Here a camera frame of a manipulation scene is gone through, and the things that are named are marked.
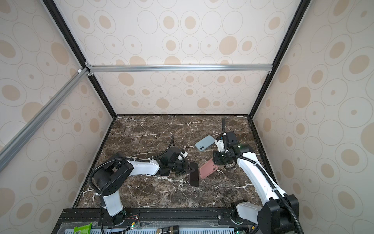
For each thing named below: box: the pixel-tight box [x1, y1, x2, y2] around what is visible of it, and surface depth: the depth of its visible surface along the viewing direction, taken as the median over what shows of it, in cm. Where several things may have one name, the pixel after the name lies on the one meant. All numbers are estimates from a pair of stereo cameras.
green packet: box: [73, 222, 93, 234], surface depth 71 cm
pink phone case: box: [199, 157, 218, 179], surface depth 85 cm
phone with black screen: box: [189, 161, 200, 188], surface depth 87 cm
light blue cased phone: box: [194, 135, 216, 153], surface depth 105 cm
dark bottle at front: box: [156, 224, 180, 234], surface depth 69 cm
